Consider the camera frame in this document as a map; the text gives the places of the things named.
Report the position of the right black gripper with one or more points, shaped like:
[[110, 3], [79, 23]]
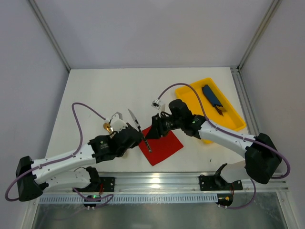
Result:
[[156, 126]]

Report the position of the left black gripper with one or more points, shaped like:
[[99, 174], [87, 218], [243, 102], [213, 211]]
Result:
[[133, 136]]

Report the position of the red paper napkin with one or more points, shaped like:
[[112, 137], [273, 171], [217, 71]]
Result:
[[161, 148]]

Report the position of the steak knife patterned handle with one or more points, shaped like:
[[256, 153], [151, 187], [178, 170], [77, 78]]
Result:
[[139, 129]]

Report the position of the gold spoon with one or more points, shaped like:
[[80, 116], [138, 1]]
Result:
[[109, 129]]

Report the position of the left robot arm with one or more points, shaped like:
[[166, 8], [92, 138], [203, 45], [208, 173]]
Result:
[[73, 169]]

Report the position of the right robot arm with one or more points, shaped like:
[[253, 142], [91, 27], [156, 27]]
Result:
[[259, 159]]

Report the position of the yellow plastic bin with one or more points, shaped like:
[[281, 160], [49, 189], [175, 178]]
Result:
[[229, 117]]

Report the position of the left controller board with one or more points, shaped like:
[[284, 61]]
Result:
[[91, 201]]

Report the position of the controller board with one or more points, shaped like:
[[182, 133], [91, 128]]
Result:
[[224, 200], [91, 201]]

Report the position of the right controller board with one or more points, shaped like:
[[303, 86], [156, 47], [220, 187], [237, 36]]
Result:
[[224, 200]]

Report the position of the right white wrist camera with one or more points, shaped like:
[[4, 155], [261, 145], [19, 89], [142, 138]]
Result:
[[159, 105]]

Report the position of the aluminium mounting rail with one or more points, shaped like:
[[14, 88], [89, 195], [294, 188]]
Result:
[[179, 182]]

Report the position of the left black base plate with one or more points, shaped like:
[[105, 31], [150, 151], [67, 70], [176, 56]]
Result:
[[107, 184]]

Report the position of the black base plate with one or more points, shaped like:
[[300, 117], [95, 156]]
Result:
[[107, 184], [207, 182]]

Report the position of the slotted cable duct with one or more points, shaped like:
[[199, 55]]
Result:
[[134, 199]]

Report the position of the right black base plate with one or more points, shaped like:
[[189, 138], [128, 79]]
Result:
[[207, 182]]

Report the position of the right side aluminium rail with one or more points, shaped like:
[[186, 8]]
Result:
[[251, 122]]

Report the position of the right aluminium frame post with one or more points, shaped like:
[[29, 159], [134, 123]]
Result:
[[271, 11]]

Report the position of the aluminium frame post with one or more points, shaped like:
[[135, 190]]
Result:
[[271, 11], [44, 25]]

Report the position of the left aluminium frame post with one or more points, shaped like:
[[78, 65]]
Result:
[[44, 25]]

